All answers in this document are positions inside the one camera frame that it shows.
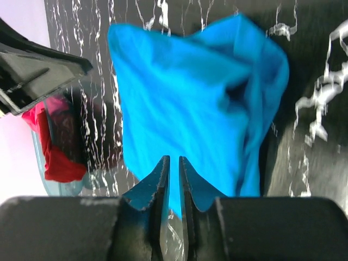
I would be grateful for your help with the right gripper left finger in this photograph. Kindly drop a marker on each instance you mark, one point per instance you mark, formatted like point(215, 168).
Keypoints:
point(127, 227)

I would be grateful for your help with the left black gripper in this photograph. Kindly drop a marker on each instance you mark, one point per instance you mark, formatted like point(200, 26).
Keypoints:
point(31, 72)

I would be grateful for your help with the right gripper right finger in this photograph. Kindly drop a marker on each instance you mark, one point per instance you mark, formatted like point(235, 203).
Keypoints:
point(217, 227)

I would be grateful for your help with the blue t shirt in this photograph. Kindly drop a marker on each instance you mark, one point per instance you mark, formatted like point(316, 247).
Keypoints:
point(210, 97)

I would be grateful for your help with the pink t shirt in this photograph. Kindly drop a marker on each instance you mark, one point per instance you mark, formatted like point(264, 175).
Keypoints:
point(51, 105)

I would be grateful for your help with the clear blue plastic basket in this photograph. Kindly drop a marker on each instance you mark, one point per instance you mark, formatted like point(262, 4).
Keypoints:
point(65, 134)

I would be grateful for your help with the dark red t shirt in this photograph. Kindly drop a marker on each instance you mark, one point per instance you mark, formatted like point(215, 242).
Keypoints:
point(58, 167)

